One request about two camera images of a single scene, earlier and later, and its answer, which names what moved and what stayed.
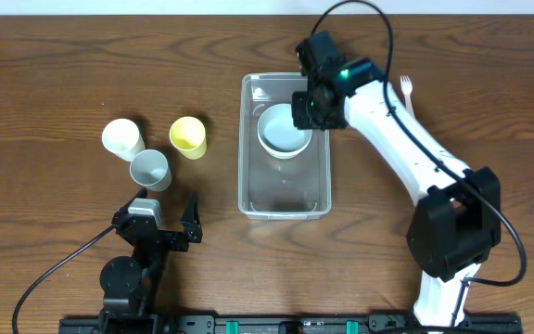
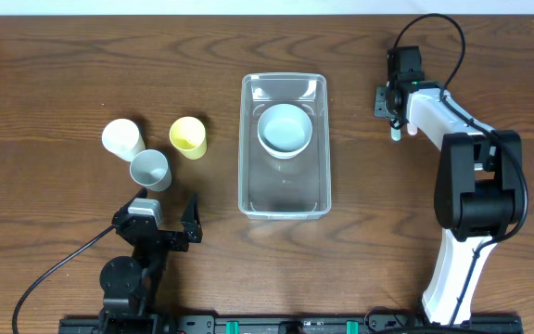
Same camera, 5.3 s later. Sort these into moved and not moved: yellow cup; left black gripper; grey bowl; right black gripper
Moved: right black gripper
Not moved: grey bowl; left black gripper; yellow cup
